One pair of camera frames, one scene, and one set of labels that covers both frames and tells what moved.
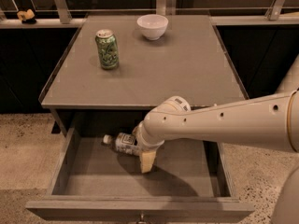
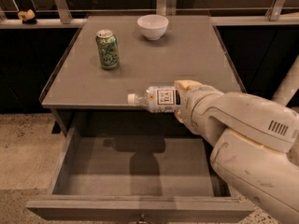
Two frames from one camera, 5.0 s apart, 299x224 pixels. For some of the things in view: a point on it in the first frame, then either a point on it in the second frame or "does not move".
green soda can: (107, 48) does not move
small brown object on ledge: (26, 17) does not move
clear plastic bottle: (123, 142) → (157, 99)
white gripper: (146, 141) → (199, 102)
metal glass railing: (66, 6) does not move
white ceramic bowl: (152, 26) does not move
